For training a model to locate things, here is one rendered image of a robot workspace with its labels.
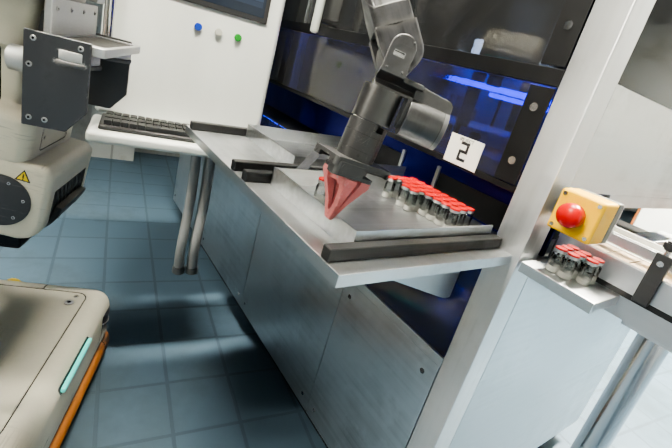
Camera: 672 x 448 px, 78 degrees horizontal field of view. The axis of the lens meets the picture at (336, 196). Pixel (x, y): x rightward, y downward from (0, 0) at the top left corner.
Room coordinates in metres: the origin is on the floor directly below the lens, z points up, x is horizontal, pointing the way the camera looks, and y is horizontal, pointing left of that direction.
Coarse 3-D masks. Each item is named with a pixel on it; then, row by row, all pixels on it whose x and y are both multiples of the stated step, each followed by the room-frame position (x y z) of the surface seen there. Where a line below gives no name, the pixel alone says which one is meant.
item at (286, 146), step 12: (252, 132) 1.03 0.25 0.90; (264, 132) 1.09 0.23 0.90; (276, 132) 1.11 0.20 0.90; (288, 132) 1.13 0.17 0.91; (300, 132) 1.16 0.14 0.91; (264, 144) 0.97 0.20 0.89; (276, 144) 0.93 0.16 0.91; (288, 144) 1.10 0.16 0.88; (300, 144) 1.14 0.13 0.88; (312, 144) 1.18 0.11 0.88; (336, 144) 1.24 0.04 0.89; (276, 156) 0.92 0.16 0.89; (288, 156) 0.88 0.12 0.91; (300, 156) 0.87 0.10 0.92; (324, 156) 1.08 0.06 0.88; (384, 168) 1.02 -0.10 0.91; (396, 168) 1.05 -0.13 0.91
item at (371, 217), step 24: (288, 168) 0.75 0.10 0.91; (288, 192) 0.68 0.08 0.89; (312, 192) 0.75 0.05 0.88; (312, 216) 0.62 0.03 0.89; (336, 216) 0.58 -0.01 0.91; (360, 216) 0.69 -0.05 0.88; (384, 216) 0.73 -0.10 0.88; (408, 216) 0.77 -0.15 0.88; (336, 240) 0.56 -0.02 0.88; (360, 240) 0.54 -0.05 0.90
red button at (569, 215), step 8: (560, 208) 0.65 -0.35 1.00; (568, 208) 0.64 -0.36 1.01; (576, 208) 0.64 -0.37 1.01; (560, 216) 0.65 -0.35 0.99; (568, 216) 0.64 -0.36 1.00; (576, 216) 0.63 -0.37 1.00; (584, 216) 0.64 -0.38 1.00; (560, 224) 0.65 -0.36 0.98; (568, 224) 0.64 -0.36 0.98; (576, 224) 0.63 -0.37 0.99
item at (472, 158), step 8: (456, 136) 0.88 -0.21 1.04; (464, 136) 0.86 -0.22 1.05; (448, 144) 0.89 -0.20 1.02; (456, 144) 0.87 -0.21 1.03; (472, 144) 0.84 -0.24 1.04; (480, 144) 0.83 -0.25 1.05; (448, 152) 0.88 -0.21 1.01; (456, 152) 0.87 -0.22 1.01; (472, 152) 0.84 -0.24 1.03; (480, 152) 0.83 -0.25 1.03; (448, 160) 0.88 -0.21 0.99; (456, 160) 0.86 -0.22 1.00; (472, 160) 0.83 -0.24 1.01; (472, 168) 0.83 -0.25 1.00
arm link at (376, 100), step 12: (372, 84) 0.58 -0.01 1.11; (384, 84) 0.59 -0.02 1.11; (360, 96) 0.58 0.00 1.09; (372, 96) 0.57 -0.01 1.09; (384, 96) 0.57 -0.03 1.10; (396, 96) 0.58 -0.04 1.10; (408, 96) 0.58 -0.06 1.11; (360, 108) 0.57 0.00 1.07; (372, 108) 0.57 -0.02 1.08; (384, 108) 0.57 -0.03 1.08; (396, 108) 0.58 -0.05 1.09; (408, 108) 0.58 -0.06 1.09; (372, 120) 0.57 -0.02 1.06; (384, 120) 0.57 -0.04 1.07; (396, 120) 0.60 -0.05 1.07
